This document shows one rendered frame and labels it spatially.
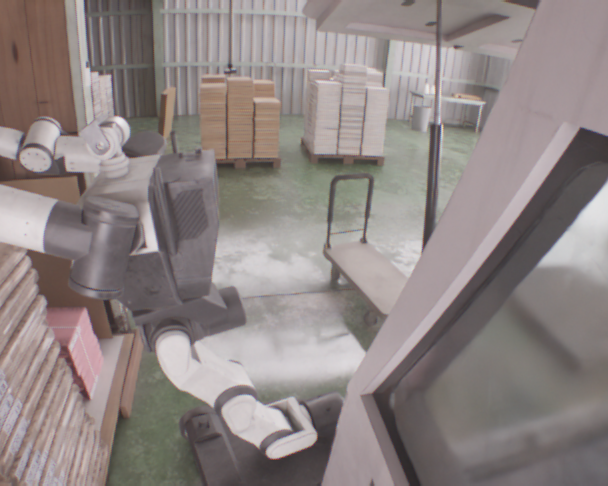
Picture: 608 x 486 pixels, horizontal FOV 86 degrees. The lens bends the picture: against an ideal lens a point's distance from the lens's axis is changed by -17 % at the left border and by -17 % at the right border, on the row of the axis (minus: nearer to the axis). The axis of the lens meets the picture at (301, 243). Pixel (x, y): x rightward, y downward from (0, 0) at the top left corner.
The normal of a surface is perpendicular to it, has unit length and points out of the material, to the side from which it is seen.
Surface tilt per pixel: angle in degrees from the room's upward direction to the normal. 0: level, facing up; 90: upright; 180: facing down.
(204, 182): 92
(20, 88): 90
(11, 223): 79
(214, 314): 90
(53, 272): 90
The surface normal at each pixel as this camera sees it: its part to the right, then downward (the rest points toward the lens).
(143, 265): 0.19, 0.65
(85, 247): 0.30, 0.21
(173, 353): 0.44, 0.44
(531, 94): -0.97, -0.04
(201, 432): 0.06, -0.88
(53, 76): 0.18, 0.48
